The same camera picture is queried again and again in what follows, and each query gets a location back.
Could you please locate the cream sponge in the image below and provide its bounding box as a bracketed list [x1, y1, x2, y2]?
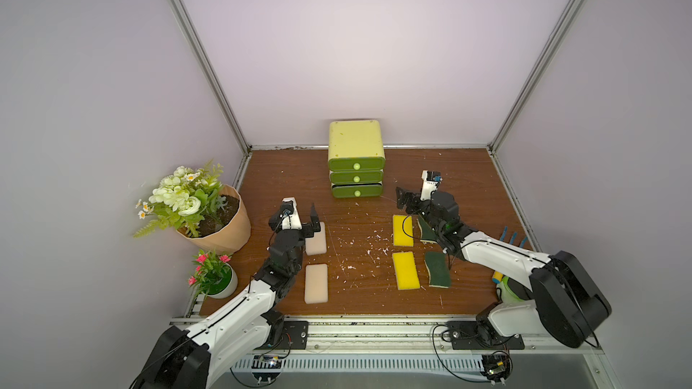
[305, 222, 327, 256]
[304, 264, 329, 304]

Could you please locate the dark green sponge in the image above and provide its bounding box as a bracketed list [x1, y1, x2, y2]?
[425, 251, 452, 288]
[416, 216, 437, 243]

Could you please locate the yellow sponge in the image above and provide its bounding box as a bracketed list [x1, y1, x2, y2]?
[392, 215, 414, 248]
[392, 251, 421, 291]

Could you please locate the green bottom drawer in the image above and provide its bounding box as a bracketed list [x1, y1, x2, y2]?
[332, 183, 383, 199]

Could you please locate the yellow-green drawer cabinet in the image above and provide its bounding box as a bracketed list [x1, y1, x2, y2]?
[327, 120, 387, 199]

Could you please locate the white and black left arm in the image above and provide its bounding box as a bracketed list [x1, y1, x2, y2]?
[131, 197, 322, 388]

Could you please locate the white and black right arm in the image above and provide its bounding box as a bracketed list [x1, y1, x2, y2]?
[396, 187, 612, 349]

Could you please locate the tan paper flower pot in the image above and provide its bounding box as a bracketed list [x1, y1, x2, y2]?
[178, 185, 252, 254]

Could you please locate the small pink flower pot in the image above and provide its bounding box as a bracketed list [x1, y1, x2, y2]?
[187, 250, 238, 299]

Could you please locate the black garden glove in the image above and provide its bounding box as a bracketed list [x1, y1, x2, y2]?
[496, 276, 533, 304]

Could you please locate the left controller board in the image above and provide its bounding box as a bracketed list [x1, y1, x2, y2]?
[250, 354, 284, 387]

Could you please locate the controller board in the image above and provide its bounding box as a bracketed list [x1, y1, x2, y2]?
[481, 350, 514, 385]
[250, 354, 284, 387]

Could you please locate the white flower bouquet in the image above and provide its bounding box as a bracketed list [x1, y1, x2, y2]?
[133, 161, 228, 239]

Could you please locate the right controller board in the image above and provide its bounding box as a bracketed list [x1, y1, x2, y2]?
[481, 350, 514, 385]

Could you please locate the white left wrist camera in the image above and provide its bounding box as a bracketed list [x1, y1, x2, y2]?
[279, 197, 302, 231]

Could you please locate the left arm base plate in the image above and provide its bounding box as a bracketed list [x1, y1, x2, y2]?
[259, 320, 309, 350]

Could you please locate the blue garden rake yellow handle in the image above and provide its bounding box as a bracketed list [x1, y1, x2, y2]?
[491, 226, 527, 286]

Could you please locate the aluminium front rail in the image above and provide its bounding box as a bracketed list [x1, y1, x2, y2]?
[159, 315, 604, 357]

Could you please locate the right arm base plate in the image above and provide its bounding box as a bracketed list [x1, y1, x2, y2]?
[445, 303, 525, 350]

